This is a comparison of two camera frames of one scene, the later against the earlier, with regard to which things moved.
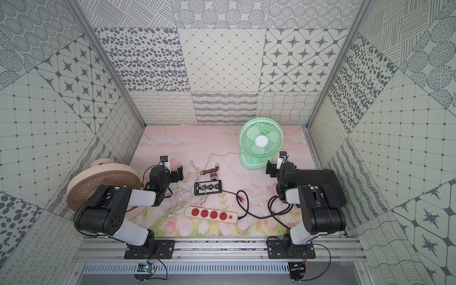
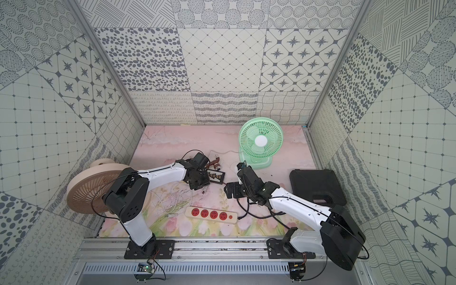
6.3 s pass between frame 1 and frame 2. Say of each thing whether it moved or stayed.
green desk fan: stayed
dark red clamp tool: moved
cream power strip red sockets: stayed
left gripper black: moved
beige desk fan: stayed
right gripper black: moved
